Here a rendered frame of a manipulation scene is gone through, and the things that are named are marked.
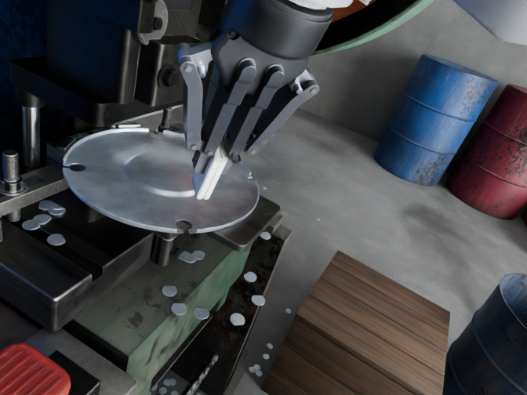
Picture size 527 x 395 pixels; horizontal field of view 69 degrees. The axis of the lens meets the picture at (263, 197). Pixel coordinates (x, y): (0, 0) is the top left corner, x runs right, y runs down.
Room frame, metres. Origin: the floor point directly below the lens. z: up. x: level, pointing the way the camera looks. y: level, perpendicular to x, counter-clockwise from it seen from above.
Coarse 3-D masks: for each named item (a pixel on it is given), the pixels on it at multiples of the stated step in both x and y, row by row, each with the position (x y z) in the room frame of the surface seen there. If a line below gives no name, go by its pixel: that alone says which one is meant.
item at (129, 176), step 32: (128, 128) 0.60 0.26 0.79; (64, 160) 0.45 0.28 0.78; (96, 160) 0.48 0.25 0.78; (128, 160) 0.50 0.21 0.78; (160, 160) 0.53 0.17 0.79; (96, 192) 0.40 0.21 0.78; (128, 192) 0.43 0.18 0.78; (160, 192) 0.45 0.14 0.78; (192, 192) 0.47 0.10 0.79; (224, 192) 0.51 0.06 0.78; (256, 192) 0.54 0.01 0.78; (128, 224) 0.36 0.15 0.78; (160, 224) 0.38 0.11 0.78; (192, 224) 0.40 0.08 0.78; (224, 224) 0.42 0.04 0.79
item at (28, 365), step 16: (0, 352) 0.18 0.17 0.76; (16, 352) 0.19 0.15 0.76; (32, 352) 0.19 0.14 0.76; (0, 368) 0.17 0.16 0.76; (16, 368) 0.17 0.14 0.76; (32, 368) 0.18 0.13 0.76; (48, 368) 0.18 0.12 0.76; (0, 384) 0.16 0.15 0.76; (16, 384) 0.16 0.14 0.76; (32, 384) 0.17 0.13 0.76; (48, 384) 0.17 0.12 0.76; (64, 384) 0.17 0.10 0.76
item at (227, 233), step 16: (256, 208) 0.50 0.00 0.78; (272, 208) 0.51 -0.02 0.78; (176, 224) 0.46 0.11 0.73; (240, 224) 0.44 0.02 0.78; (256, 224) 0.46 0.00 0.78; (160, 240) 0.45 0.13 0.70; (176, 240) 0.47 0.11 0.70; (192, 240) 0.52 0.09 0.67; (224, 240) 0.40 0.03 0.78; (240, 240) 0.41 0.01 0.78; (160, 256) 0.45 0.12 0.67; (176, 256) 0.46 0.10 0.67
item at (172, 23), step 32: (160, 0) 0.48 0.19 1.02; (192, 0) 0.56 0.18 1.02; (64, 32) 0.47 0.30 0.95; (96, 32) 0.46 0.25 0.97; (128, 32) 0.45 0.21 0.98; (160, 32) 0.49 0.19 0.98; (192, 32) 0.58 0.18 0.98; (64, 64) 0.47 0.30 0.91; (96, 64) 0.46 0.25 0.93; (128, 64) 0.45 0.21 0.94; (160, 64) 0.47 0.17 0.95; (128, 96) 0.46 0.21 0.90; (160, 96) 0.48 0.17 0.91
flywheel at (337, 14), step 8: (376, 0) 0.79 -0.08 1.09; (384, 0) 0.84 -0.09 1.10; (336, 8) 0.81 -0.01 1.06; (344, 8) 0.80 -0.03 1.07; (352, 8) 0.80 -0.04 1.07; (360, 8) 0.79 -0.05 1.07; (368, 8) 0.82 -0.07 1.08; (376, 8) 0.88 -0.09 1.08; (336, 16) 0.80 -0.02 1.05; (344, 16) 0.80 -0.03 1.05; (352, 16) 0.83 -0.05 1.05; (360, 16) 0.89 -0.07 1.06; (336, 24) 0.88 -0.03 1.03
